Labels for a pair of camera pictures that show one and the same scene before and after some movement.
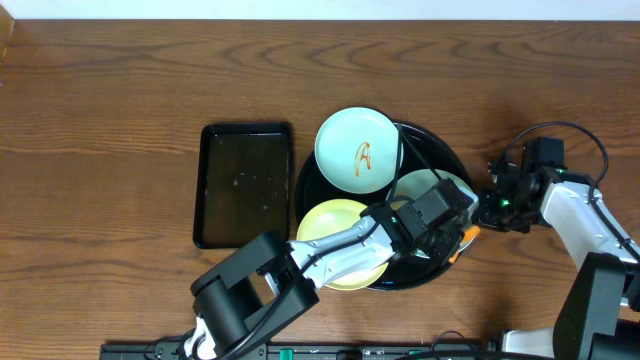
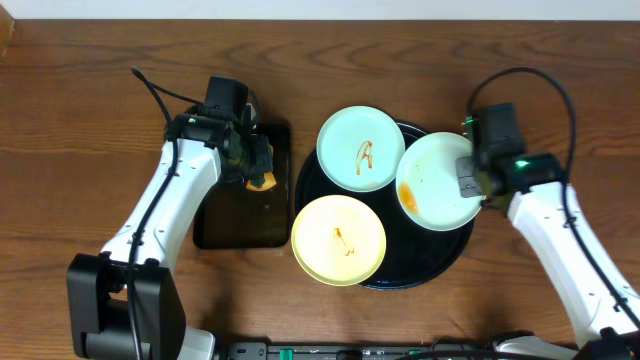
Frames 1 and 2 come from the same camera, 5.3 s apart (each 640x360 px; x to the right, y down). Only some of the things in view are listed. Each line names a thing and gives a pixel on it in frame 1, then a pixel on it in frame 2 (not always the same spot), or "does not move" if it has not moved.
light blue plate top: (356, 150) does not move
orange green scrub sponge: (467, 237) → (269, 182)
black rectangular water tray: (242, 183) does not move
